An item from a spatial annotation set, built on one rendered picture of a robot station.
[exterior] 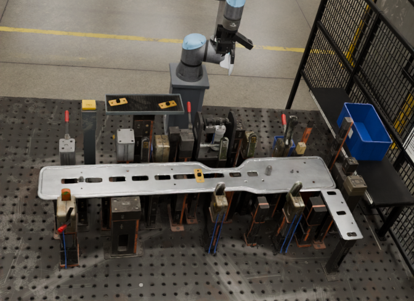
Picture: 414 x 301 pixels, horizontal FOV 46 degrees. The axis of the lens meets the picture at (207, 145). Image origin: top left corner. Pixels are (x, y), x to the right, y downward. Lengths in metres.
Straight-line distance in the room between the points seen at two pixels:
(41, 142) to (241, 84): 2.36
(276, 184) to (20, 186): 1.27
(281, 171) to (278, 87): 2.42
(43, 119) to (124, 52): 2.04
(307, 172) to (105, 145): 1.13
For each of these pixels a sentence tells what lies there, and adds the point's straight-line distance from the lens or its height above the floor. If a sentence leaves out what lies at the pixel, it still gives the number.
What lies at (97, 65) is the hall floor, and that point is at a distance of 4.64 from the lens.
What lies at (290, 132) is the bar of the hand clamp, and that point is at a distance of 2.43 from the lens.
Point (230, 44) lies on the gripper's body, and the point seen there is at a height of 1.58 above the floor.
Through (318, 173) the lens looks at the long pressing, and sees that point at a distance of 2.46.
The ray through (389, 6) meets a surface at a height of 0.85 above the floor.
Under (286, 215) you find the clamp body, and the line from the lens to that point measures 2.29.
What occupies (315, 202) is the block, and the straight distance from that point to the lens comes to 2.34.
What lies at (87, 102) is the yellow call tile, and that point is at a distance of 2.35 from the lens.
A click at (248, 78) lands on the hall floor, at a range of 4.76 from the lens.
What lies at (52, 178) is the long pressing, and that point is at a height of 1.00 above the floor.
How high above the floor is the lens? 2.63
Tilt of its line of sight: 42 degrees down
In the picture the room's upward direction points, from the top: 12 degrees clockwise
